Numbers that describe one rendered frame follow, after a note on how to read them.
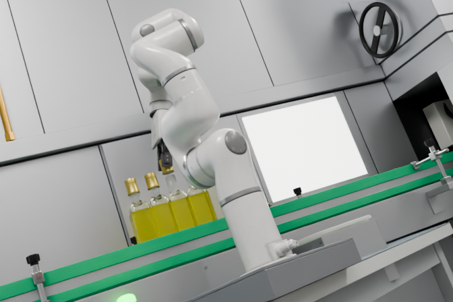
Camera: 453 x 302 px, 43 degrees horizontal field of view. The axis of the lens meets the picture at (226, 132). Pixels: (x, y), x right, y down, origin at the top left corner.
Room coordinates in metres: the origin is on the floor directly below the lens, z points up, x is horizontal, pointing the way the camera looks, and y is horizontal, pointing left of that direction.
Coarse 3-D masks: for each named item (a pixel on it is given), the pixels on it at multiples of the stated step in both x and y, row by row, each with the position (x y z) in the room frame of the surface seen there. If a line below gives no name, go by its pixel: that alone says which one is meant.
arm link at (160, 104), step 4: (160, 100) 1.62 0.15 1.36; (164, 100) 1.62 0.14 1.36; (152, 104) 1.62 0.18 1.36; (156, 104) 1.62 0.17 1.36; (160, 104) 1.61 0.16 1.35; (164, 104) 1.62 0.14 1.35; (168, 104) 1.62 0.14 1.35; (172, 104) 1.64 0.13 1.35; (152, 108) 1.62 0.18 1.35; (156, 108) 1.61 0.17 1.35; (160, 108) 1.61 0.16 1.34; (164, 108) 1.62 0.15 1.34; (168, 108) 1.62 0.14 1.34
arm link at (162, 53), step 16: (160, 32) 1.21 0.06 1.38; (176, 32) 1.21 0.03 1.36; (144, 48) 1.17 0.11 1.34; (160, 48) 1.17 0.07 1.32; (176, 48) 1.22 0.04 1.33; (192, 48) 1.24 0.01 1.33; (144, 64) 1.18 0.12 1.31; (160, 64) 1.16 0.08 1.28; (176, 64) 1.16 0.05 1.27; (192, 64) 1.19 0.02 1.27; (160, 80) 1.19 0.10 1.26
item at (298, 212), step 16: (448, 160) 2.01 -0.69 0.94; (384, 176) 1.89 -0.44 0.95; (400, 176) 1.91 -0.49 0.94; (416, 176) 1.94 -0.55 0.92; (432, 176) 1.96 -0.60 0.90; (320, 192) 1.78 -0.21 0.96; (336, 192) 1.80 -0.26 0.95; (352, 192) 1.83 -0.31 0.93; (368, 192) 1.85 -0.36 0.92; (384, 192) 1.88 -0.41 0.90; (400, 192) 1.90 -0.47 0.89; (272, 208) 1.70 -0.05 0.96; (288, 208) 1.73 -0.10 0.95; (304, 208) 1.75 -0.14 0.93; (320, 208) 1.77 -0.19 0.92; (336, 208) 1.79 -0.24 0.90; (352, 208) 1.82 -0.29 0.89; (288, 224) 1.72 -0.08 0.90; (304, 224) 1.74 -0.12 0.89
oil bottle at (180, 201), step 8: (176, 192) 1.61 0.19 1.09; (184, 192) 1.62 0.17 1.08; (176, 200) 1.60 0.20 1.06; (184, 200) 1.61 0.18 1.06; (176, 208) 1.60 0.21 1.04; (184, 208) 1.61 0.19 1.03; (192, 208) 1.62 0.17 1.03; (176, 216) 1.60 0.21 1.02; (184, 216) 1.61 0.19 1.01; (192, 216) 1.61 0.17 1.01; (184, 224) 1.60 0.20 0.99; (192, 224) 1.61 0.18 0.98
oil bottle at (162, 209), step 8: (152, 200) 1.58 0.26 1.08; (160, 200) 1.58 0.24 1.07; (168, 200) 1.59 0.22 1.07; (152, 208) 1.57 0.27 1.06; (160, 208) 1.58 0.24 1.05; (168, 208) 1.59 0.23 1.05; (160, 216) 1.57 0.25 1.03; (168, 216) 1.58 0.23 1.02; (160, 224) 1.57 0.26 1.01; (168, 224) 1.58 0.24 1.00; (176, 224) 1.59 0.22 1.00; (160, 232) 1.57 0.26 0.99; (168, 232) 1.58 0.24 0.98
